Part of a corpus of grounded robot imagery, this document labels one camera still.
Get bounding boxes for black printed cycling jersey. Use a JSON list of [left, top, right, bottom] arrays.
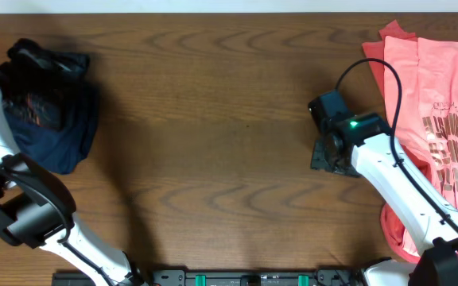
[[0, 38, 91, 131]]

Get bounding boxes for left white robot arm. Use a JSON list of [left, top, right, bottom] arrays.
[[0, 39, 144, 285]]

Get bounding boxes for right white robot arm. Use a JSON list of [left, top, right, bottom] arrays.
[[308, 91, 458, 286]]

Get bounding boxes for coral red t-shirt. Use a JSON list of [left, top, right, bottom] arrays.
[[362, 21, 432, 263]]

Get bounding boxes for light pink printed t-shirt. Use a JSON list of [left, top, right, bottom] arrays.
[[383, 37, 458, 210]]

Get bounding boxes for folded navy blue garment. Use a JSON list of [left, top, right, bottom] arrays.
[[3, 76, 99, 175]]

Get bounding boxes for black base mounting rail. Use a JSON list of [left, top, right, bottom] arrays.
[[52, 260, 413, 286]]

